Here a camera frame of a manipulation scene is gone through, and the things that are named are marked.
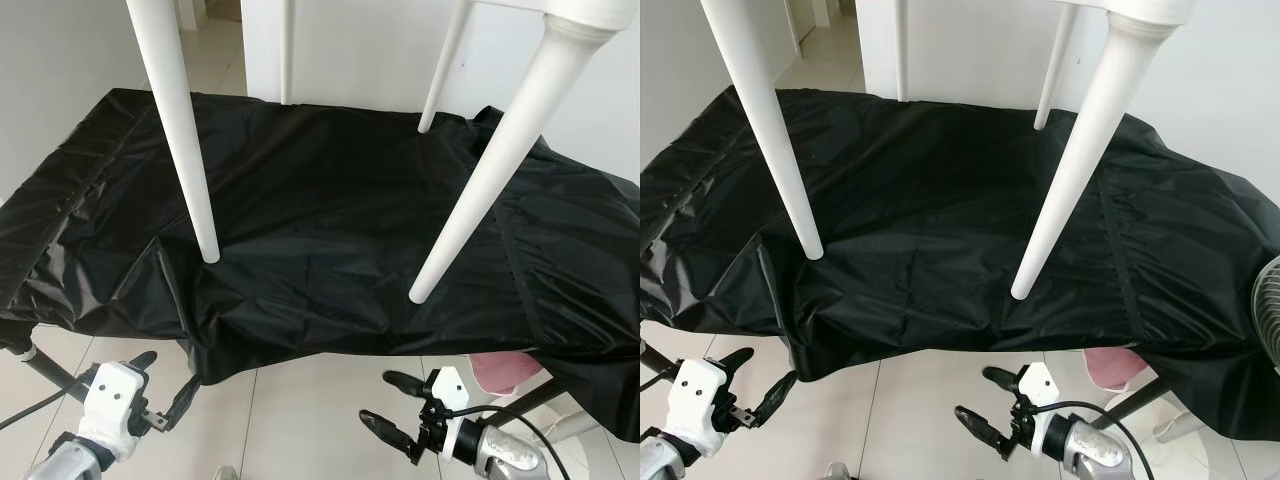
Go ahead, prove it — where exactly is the white plastic table leg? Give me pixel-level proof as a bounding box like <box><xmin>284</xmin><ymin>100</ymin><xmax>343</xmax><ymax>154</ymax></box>
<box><xmin>408</xmin><ymin>15</ymin><xmax>621</xmax><ymax>305</ymax></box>
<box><xmin>1010</xmin><ymin>15</ymin><xmax>1176</xmax><ymax>301</ymax></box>
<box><xmin>417</xmin><ymin>0</ymin><xmax>473</xmax><ymax>135</ymax></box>
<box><xmin>279</xmin><ymin>0</ymin><xmax>297</xmax><ymax>107</ymax></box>
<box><xmin>700</xmin><ymin>0</ymin><xmax>826</xmax><ymax>261</ymax></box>
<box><xmin>1033</xmin><ymin>0</ymin><xmax>1081</xmax><ymax>131</ymax></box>
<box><xmin>893</xmin><ymin>0</ymin><xmax>911</xmax><ymax>103</ymax></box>
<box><xmin>125</xmin><ymin>0</ymin><xmax>221</xmax><ymax>265</ymax></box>

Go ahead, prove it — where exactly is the pink cushioned seat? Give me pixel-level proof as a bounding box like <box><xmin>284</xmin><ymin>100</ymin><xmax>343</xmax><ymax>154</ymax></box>
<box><xmin>1083</xmin><ymin>348</ymin><xmax>1151</xmax><ymax>393</ymax></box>
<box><xmin>470</xmin><ymin>352</ymin><xmax>546</xmax><ymax>396</ymax></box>

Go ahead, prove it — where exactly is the white metal pole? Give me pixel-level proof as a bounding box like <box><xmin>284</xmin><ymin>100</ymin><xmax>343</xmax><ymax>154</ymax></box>
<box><xmin>1150</xmin><ymin>415</ymin><xmax>1201</xmax><ymax>443</ymax></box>
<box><xmin>545</xmin><ymin>412</ymin><xmax>606</xmax><ymax>443</ymax></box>

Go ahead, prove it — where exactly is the black cloth cover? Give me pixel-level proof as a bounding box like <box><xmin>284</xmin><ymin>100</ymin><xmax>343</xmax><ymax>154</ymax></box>
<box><xmin>640</xmin><ymin>85</ymin><xmax>1280</xmax><ymax>441</ymax></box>
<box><xmin>0</xmin><ymin>88</ymin><xmax>641</xmax><ymax>441</ymax></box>

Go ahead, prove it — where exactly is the white fan head grille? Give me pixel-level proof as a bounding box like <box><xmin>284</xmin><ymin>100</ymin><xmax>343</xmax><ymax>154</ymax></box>
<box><xmin>1250</xmin><ymin>255</ymin><xmax>1280</xmax><ymax>366</ymax></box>

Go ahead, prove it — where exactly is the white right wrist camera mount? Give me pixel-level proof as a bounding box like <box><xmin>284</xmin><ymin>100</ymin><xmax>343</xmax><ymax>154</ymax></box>
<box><xmin>428</xmin><ymin>366</ymin><xmax>476</xmax><ymax>456</ymax></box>
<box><xmin>1018</xmin><ymin>362</ymin><xmax>1063</xmax><ymax>413</ymax></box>

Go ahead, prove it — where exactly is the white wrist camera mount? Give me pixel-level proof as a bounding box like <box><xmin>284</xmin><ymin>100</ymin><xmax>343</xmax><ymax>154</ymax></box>
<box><xmin>1018</xmin><ymin>362</ymin><xmax>1063</xmax><ymax>413</ymax></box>
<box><xmin>672</xmin><ymin>358</ymin><xmax>736</xmax><ymax>456</ymax></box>
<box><xmin>428</xmin><ymin>366</ymin><xmax>476</xmax><ymax>456</ymax></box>
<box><xmin>75</xmin><ymin>362</ymin><xmax>151</xmax><ymax>463</ymax></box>

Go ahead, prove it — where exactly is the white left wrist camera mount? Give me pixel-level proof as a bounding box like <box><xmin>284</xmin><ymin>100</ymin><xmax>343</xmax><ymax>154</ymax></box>
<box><xmin>75</xmin><ymin>362</ymin><xmax>151</xmax><ymax>463</ymax></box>
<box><xmin>672</xmin><ymin>358</ymin><xmax>736</xmax><ymax>456</ymax></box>

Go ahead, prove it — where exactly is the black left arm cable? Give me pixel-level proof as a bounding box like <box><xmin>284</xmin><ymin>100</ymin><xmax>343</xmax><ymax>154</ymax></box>
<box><xmin>0</xmin><ymin>392</ymin><xmax>91</xmax><ymax>429</ymax></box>

